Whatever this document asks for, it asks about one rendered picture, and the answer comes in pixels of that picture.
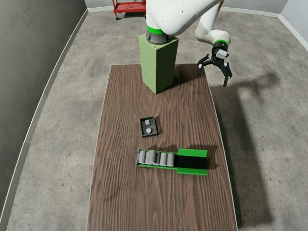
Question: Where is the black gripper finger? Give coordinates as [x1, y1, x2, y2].
[218, 59, 232, 87]
[197, 54, 217, 76]

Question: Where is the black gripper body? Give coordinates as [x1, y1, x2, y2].
[211, 48, 224, 67]

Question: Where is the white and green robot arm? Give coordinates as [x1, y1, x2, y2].
[145, 0, 231, 59]

